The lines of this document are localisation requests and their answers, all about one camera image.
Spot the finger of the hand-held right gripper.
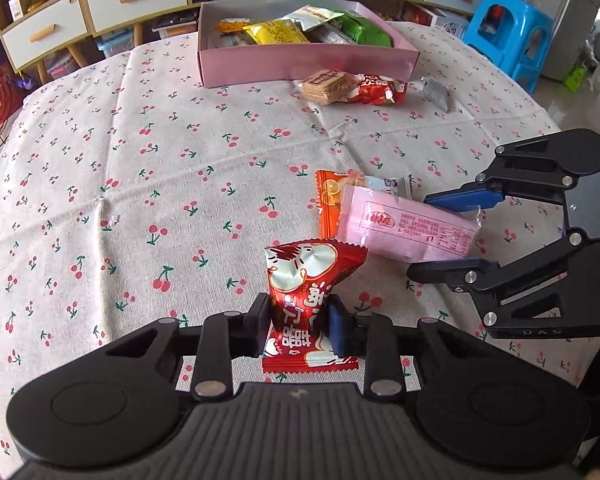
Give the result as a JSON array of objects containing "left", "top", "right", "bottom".
[
  {"left": 407, "top": 230, "right": 600, "bottom": 339},
  {"left": 424, "top": 132, "right": 578, "bottom": 213}
]

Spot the pink cardboard box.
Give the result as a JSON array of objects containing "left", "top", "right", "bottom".
[{"left": 198, "top": 0, "right": 421, "bottom": 90}]

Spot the pink snack packet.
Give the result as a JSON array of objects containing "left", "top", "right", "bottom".
[{"left": 336, "top": 184, "right": 482, "bottom": 263}]

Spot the small silver snack packet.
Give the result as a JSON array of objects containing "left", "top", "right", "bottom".
[{"left": 420, "top": 77, "right": 453, "bottom": 113}]

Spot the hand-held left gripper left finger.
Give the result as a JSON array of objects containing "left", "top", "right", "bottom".
[{"left": 102, "top": 292, "right": 273, "bottom": 401}]

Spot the silver white snack packet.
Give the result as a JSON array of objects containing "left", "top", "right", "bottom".
[{"left": 287, "top": 6, "right": 346, "bottom": 28}]

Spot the clear biscuit packet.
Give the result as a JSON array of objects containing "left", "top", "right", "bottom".
[{"left": 295, "top": 70, "right": 363, "bottom": 106}]

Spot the orange snack packet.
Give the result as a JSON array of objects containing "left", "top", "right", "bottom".
[{"left": 315, "top": 169, "right": 368, "bottom": 241}]

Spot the green bag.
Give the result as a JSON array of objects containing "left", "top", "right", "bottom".
[{"left": 562, "top": 62, "right": 593, "bottom": 93}]

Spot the red white heart snack packet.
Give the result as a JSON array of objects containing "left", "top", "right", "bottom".
[{"left": 261, "top": 240, "right": 368, "bottom": 373}]

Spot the white blue striped packet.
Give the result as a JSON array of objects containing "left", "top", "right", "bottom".
[{"left": 365, "top": 175, "right": 416, "bottom": 198}]

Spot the colourful cardboard box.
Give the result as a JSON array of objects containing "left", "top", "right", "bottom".
[{"left": 402, "top": 2, "right": 468, "bottom": 28}]

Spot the clear storage bin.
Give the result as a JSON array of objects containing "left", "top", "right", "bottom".
[{"left": 97, "top": 35, "right": 133, "bottom": 58}]

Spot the gold snack packet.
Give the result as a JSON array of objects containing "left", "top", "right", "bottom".
[{"left": 215, "top": 17, "right": 251, "bottom": 36}]

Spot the storage bin with black lid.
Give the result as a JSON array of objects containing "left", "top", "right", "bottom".
[{"left": 152, "top": 10, "right": 201, "bottom": 38}]

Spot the cherry print tablecloth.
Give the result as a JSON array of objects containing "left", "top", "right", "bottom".
[{"left": 0, "top": 20, "right": 600, "bottom": 480}]

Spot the clear silver snack packet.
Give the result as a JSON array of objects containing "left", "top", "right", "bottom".
[{"left": 307, "top": 24, "right": 353, "bottom": 45}]

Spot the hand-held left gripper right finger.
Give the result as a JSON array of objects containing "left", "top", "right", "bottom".
[{"left": 328, "top": 296, "right": 486, "bottom": 397}]

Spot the white refrigerator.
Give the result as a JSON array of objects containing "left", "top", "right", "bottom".
[{"left": 542, "top": 0, "right": 600, "bottom": 83}]

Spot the yellow snack packet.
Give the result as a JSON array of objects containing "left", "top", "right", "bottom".
[{"left": 242, "top": 19, "right": 311, "bottom": 46}]

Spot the blue plastic stool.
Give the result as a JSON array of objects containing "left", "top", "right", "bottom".
[{"left": 462, "top": 0, "right": 556, "bottom": 81}]

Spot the green snack packet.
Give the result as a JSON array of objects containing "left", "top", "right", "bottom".
[{"left": 340, "top": 14, "right": 396, "bottom": 48}]

